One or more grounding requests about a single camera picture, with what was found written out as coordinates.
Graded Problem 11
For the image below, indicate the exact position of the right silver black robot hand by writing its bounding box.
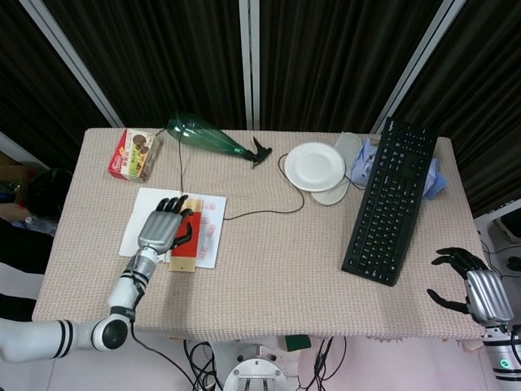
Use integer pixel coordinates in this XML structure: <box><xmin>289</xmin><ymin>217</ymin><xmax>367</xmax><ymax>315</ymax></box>
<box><xmin>426</xmin><ymin>246</ymin><xmax>514</xmax><ymax>327</ymax></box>

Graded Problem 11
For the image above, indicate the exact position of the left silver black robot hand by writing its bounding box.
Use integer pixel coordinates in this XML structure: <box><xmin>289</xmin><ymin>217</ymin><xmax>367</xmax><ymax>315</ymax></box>
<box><xmin>137</xmin><ymin>194</ymin><xmax>195</xmax><ymax>258</ymax></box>

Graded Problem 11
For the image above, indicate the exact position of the red and tan card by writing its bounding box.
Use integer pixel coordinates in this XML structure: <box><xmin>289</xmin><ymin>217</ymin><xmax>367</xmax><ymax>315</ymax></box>
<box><xmin>169</xmin><ymin>197</ymin><xmax>204</xmax><ymax>273</ymax></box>

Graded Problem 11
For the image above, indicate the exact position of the yellow cover notebook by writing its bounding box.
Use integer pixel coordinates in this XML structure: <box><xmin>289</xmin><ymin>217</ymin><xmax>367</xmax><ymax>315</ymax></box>
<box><xmin>117</xmin><ymin>187</ymin><xmax>228</xmax><ymax>270</ymax></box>

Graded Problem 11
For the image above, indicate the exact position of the white machine housing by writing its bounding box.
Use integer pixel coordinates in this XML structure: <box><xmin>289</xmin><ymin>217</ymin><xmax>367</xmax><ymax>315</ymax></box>
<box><xmin>474</xmin><ymin>209</ymin><xmax>521</xmax><ymax>286</ymax></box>

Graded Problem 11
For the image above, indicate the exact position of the red green cookie box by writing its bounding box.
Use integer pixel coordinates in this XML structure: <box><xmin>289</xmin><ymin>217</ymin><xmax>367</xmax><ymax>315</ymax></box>
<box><xmin>107</xmin><ymin>128</ymin><xmax>164</xmax><ymax>183</ymax></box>

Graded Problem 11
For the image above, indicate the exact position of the green plastic spray bottle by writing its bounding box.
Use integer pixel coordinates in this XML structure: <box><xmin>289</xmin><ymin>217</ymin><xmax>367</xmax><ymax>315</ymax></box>
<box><xmin>167</xmin><ymin>112</ymin><xmax>273</xmax><ymax>169</ymax></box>

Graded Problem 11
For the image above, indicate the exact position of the black bag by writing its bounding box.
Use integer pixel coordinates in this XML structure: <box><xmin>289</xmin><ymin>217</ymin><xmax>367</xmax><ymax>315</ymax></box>
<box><xmin>24</xmin><ymin>168</ymin><xmax>75</xmax><ymax>224</ymax></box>

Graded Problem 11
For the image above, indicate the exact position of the blue soft bag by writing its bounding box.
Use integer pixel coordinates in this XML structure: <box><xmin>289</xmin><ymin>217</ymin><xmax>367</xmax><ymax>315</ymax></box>
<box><xmin>422</xmin><ymin>156</ymin><xmax>449</xmax><ymax>200</ymax></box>

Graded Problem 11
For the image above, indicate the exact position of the beige waffle tablecloth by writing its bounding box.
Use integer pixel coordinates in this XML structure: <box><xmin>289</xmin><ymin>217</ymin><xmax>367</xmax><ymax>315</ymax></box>
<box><xmin>31</xmin><ymin>128</ymin><xmax>488</xmax><ymax>341</ymax></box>

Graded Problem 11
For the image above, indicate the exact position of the black computer keyboard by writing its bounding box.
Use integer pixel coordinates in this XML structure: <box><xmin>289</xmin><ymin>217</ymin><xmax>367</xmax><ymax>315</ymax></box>
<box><xmin>340</xmin><ymin>116</ymin><xmax>440</xmax><ymax>288</ymax></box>

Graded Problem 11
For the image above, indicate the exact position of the brown cardboard box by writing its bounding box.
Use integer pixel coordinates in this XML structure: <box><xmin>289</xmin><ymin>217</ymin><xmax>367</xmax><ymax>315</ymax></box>
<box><xmin>0</xmin><ymin>151</ymin><xmax>36</xmax><ymax>223</ymax></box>

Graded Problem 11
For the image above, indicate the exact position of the large white paper plate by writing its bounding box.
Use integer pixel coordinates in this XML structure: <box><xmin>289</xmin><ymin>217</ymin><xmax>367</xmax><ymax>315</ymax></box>
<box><xmin>283</xmin><ymin>142</ymin><xmax>347</xmax><ymax>193</ymax></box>

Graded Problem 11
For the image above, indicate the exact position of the silver robot torso base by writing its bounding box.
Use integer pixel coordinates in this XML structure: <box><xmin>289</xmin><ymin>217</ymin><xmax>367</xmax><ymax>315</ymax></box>
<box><xmin>211</xmin><ymin>337</ymin><xmax>306</xmax><ymax>391</ymax></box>

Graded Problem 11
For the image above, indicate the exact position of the black pleated curtain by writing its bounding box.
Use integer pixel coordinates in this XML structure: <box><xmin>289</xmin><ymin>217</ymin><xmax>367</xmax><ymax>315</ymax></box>
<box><xmin>0</xmin><ymin>0</ymin><xmax>521</xmax><ymax>221</ymax></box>

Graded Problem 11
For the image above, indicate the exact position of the green square block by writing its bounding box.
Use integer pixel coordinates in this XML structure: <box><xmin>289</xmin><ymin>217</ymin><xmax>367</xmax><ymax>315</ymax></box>
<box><xmin>284</xmin><ymin>334</ymin><xmax>313</xmax><ymax>352</ymax></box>

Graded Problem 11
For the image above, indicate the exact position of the blue white soft pack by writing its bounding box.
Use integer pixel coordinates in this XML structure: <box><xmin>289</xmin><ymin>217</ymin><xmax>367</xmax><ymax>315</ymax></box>
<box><xmin>350</xmin><ymin>136</ymin><xmax>383</xmax><ymax>188</ymax></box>

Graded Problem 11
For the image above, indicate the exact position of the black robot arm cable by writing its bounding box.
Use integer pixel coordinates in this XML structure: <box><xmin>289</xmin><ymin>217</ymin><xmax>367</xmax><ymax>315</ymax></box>
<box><xmin>129</xmin><ymin>268</ymin><xmax>196</xmax><ymax>386</ymax></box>

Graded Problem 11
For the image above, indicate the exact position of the thin black keyboard cable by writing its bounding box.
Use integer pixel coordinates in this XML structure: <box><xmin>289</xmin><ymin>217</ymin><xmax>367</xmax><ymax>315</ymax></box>
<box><xmin>154</xmin><ymin>126</ymin><xmax>371</xmax><ymax>223</ymax></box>

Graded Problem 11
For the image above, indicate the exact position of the black floor cable bundle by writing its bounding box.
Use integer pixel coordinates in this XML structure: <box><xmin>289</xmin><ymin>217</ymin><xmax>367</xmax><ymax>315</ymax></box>
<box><xmin>182</xmin><ymin>340</ymin><xmax>229</xmax><ymax>391</ymax></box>
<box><xmin>313</xmin><ymin>336</ymin><xmax>347</xmax><ymax>388</ymax></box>

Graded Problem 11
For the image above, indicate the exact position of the white metal frame post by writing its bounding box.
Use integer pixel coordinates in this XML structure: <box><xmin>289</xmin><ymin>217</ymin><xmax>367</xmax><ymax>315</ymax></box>
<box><xmin>24</xmin><ymin>0</ymin><xmax>125</xmax><ymax>128</ymax></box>
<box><xmin>369</xmin><ymin>0</ymin><xmax>469</xmax><ymax>134</ymax></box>
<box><xmin>0</xmin><ymin>130</ymin><xmax>54</xmax><ymax>172</ymax></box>
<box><xmin>239</xmin><ymin>0</ymin><xmax>261</xmax><ymax>131</ymax></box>

